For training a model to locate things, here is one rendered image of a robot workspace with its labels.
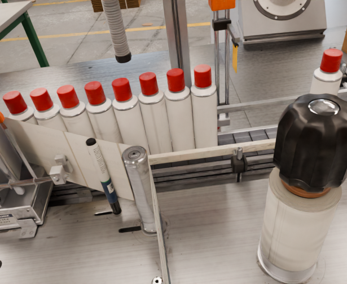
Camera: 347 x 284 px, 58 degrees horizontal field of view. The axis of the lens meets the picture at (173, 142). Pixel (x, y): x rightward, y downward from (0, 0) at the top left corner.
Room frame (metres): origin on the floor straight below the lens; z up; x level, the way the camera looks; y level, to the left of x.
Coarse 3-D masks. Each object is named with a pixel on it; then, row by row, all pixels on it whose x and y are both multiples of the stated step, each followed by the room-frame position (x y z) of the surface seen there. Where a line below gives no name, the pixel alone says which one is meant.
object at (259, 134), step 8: (272, 128) 0.56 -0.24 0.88; (224, 136) 0.56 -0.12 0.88; (232, 136) 0.55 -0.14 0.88; (240, 136) 0.55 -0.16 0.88; (248, 136) 0.54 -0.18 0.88; (256, 136) 0.54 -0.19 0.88; (264, 136) 0.54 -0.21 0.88; (272, 136) 0.53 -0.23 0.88; (224, 144) 0.53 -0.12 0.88; (248, 152) 0.49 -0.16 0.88; (256, 152) 0.49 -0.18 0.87; (264, 152) 0.48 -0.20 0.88; (272, 152) 0.48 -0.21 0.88; (192, 160) 0.49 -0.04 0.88; (200, 160) 0.49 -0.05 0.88; (208, 160) 0.49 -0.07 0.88; (216, 160) 0.48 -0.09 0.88; (224, 160) 0.48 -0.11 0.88; (152, 168) 0.49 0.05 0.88; (160, 168) 0.49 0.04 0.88
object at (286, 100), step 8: (296, 96) 0.56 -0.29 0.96; (344, 96) 0.55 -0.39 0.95; (232, 104) 0.57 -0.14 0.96; (240, 104) 0.56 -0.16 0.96; (248, 104) 0.56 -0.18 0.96; (256, 104) 0.56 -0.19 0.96; (264, 104) 0.56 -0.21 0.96; (272, 104) 0.56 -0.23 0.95; (280, 104) 0.55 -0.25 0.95; (288, 104) 0.55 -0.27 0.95; (224, 112) 0.56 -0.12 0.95
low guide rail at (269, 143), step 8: (232, 144) 0.49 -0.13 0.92; (240, 144) 0.48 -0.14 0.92; (248, 144) 0.48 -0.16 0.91; (256, 144) 0.48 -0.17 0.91; (264, 144) 0.48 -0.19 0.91; (272, 144) 0.48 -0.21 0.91; (176, 152) 0.49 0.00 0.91; (184, 152) 0.49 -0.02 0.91; (192, 152) 0.48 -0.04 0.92; (200, 152) 0.48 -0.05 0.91; (208, 152) 0.48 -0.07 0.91; (216, 152) 0.48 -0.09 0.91; (224, 152) 0.48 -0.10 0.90; (152, 160) 0.48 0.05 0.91; (160, 160) 0.48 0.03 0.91; (168, 160) 0.48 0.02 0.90; (176, 160) 0.48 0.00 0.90; (184, 160) 0.48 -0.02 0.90
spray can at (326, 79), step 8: (328, 56) 0.50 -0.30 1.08; (336, 56) 0.50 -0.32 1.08; (320, 64) 0.52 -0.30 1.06; (328, 64) 0.50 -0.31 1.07; (336, 64) 0.50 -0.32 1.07; (320, 72) 0.51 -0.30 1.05; (328, 72) 0.50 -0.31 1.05; (336, 72) 0.50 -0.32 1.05; (312, 80) 0.52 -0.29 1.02; (320, 80) 0.50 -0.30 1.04; (328, 80) 0.49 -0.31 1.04; (336, 80) 0.49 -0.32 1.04; (312, 88) 0.51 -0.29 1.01; (320, 88) 0.50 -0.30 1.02; (328, 88) 0.49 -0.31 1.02; (336, 88) 0.49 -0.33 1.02
